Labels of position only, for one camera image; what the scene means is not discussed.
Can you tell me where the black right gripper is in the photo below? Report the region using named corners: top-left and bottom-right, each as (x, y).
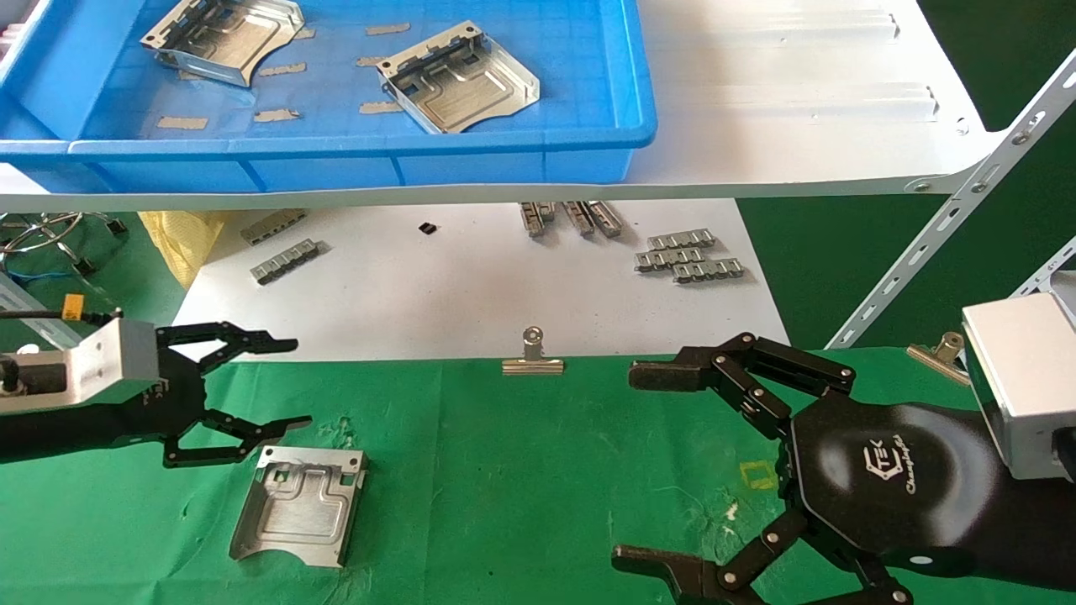
top-left (612, 332), bottom-right (1018, 605)

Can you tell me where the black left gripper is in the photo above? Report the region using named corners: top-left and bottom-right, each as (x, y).
top-left (109, 321), bottom-right (314, 469)

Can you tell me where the stamped sheet metal bracket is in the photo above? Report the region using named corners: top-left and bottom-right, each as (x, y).
top-left (376, 20), bottom-right (541, 135)
top-left (140, 0), bottom-right (305, 88)
top-left (229, 445), bottom-right (369, 569)

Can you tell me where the yellow cloth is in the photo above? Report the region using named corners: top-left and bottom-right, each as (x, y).
top-left (137, 210), bottom-right (228, 291)

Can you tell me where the black stool with chrome base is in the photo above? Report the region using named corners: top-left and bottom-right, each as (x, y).
top-left (0, 210), bottom-right (129, 282)

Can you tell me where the silver binder clip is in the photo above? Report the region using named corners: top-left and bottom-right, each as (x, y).
top-left (906, 331), bottom-right (972, 387)
top-left (502, 326), bottom-right (566, 376)

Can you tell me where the blue plastic bin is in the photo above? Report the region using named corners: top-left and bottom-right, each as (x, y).
top-left (0, 0), bottom-right (658, 194)

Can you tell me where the green table cloth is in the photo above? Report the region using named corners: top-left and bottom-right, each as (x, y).
top-left (0, 347), bottom-right (1076, 605)

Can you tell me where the white metal shelf rack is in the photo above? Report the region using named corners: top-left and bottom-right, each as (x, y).
top-left (0, 0), bottom-right (1076, 364)

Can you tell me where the black cable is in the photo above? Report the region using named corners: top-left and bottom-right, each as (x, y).
top-left (0, 308), bottom-right (123, 327)

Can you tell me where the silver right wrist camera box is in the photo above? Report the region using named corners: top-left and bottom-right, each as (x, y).
top-left (963, 271), bottom-right (1076, 481)

